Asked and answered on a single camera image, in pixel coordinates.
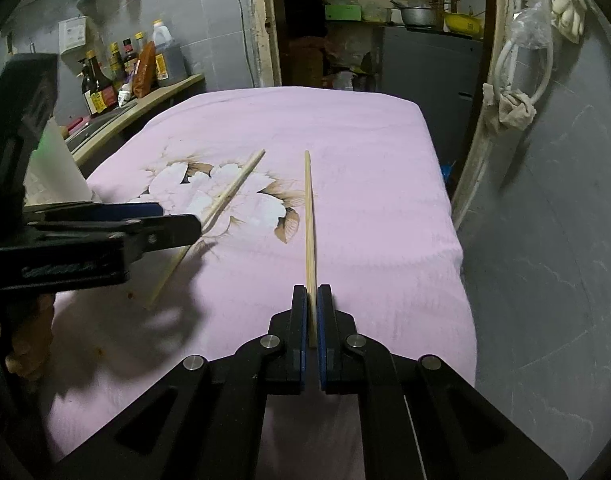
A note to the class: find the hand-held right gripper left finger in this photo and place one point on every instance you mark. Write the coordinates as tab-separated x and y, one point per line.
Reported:
298	345

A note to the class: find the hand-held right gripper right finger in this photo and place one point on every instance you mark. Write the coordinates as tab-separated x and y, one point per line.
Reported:
324	345

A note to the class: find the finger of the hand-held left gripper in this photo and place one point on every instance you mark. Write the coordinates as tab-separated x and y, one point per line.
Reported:
170	230
110	210

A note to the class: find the wooden chopstick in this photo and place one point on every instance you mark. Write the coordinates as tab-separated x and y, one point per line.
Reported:
235	185
309	235

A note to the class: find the person's left hand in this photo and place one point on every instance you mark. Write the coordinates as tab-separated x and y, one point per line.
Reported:
33	330

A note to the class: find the white cylindrical container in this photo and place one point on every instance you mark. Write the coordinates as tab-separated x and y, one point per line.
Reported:
55	170

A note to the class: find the large dark soy sauce bottle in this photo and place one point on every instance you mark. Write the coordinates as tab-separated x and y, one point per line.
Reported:
98	90

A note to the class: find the white carton box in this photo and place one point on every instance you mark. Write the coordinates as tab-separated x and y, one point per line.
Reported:
73	35

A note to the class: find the yellow-capped sauce bottle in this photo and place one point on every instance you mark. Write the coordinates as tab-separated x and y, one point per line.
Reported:
116	67

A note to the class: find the red-capped dark sauce bottle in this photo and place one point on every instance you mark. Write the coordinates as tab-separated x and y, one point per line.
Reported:
130	57

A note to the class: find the orange seasoning packet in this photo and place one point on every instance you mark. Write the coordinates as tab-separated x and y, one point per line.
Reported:
145	72

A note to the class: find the pink floral tablecloth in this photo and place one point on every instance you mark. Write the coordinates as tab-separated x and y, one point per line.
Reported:
375	210

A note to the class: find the blue packet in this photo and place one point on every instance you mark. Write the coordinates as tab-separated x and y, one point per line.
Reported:
447	172

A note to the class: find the brown cardboard box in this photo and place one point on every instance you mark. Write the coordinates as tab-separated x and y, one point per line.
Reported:
308	60

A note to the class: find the black bag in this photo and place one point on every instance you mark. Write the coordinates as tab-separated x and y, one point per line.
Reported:
305	15

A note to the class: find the grey cabinet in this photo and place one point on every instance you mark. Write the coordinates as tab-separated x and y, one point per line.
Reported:
430	90

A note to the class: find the green box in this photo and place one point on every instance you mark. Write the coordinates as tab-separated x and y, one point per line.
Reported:
343	12

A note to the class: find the beige rag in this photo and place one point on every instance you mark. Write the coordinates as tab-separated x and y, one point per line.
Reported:
510	107

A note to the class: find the metal pot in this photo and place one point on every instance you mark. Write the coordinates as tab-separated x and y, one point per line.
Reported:
418	17

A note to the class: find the yellow bowl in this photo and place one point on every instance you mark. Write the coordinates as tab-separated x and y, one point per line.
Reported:
463	24

